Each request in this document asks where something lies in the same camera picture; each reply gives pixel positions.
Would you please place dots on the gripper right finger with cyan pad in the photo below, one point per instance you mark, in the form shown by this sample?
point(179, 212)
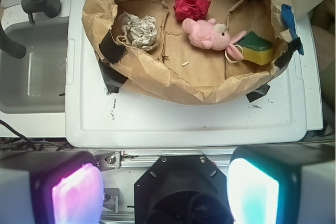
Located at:
point(282, 183)

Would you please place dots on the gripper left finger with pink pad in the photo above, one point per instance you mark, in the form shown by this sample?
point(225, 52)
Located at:
point(50, 187)

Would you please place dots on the green and yellow sponge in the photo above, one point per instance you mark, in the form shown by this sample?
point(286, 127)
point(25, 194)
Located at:
point(257, 49)

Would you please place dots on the grey sink basin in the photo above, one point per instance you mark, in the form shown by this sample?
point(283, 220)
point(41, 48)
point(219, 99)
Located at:
point(36, 83)

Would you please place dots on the white plastic bin lid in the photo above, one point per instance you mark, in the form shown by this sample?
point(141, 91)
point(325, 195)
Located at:
point(98, 119)

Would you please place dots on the brown paper bag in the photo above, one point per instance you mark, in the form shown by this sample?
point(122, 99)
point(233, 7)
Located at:
point(209, 78)

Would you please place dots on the blue tape strip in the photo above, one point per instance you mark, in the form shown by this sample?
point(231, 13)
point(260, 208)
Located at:
point(288, 19)

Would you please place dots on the dark grey faucet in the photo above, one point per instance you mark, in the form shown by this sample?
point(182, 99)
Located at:
point(51, 8)

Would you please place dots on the white crumpled paper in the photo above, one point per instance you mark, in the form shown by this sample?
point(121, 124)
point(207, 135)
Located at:
point(138, 32)

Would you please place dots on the red crumpled paper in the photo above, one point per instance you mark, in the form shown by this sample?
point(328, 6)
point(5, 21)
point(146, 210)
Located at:
point(193, 9)

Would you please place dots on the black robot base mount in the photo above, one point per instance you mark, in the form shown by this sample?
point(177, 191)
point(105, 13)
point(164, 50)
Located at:
point(182, 189)

